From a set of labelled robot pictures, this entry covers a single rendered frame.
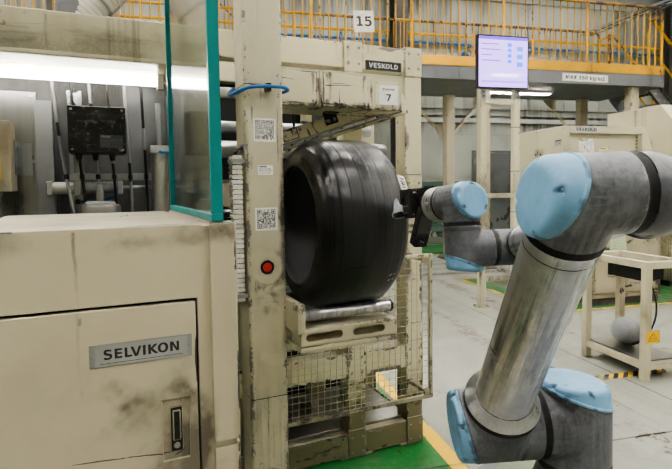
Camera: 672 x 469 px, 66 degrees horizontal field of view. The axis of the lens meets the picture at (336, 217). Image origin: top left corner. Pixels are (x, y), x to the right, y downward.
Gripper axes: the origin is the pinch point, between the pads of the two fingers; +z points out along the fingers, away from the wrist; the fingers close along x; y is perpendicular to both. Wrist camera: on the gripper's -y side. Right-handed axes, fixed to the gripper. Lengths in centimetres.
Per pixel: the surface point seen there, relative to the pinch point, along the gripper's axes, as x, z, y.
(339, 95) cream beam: -7, 50, 52
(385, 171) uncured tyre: -4.2, 12.0, 15.6
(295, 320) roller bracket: 26.0, 23.4, -30.6
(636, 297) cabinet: -451, 258, -90
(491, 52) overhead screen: -295, 282, 178
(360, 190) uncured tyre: 6.8, 9.2, 9.3
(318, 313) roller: 17.3, 25.0, -29.6
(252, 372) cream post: 38, 35, -48
